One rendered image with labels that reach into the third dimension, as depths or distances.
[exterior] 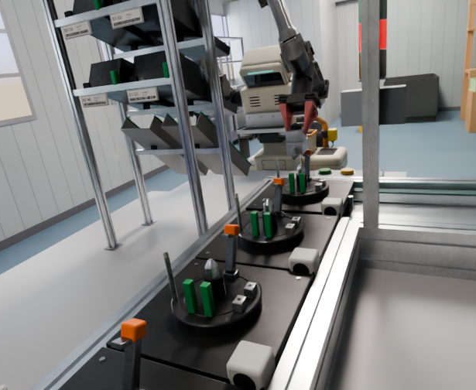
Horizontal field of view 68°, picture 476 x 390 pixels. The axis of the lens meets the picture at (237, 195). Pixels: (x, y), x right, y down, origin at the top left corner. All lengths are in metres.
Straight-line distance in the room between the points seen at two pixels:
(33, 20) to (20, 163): 1.43
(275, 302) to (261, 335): 0.07
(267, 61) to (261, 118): 0.26
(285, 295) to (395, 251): 0.32
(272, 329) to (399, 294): 0.34
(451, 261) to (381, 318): 0.20
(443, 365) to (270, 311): 0.27
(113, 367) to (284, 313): 0.24
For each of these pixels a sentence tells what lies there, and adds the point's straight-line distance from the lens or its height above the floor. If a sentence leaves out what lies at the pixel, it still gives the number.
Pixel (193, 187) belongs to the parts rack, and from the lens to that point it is 0.86.
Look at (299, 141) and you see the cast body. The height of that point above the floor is 1.12.
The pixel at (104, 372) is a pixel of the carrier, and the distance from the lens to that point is 0.53.
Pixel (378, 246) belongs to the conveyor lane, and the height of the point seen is 0.92.
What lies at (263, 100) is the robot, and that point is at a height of 1.15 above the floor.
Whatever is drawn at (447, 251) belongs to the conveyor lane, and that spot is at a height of 0.92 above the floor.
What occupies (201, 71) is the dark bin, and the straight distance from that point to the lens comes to 0.96.
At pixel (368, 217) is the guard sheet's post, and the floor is 0.98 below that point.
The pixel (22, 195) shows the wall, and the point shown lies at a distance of 4.09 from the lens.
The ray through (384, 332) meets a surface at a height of 0.86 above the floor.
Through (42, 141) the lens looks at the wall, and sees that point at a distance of 4.22.
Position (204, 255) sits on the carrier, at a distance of 0.72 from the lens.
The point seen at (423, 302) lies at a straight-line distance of 0.77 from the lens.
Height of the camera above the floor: 1.31
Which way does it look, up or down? 19 degrees down
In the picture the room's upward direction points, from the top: 8 degrees counter-clockwise
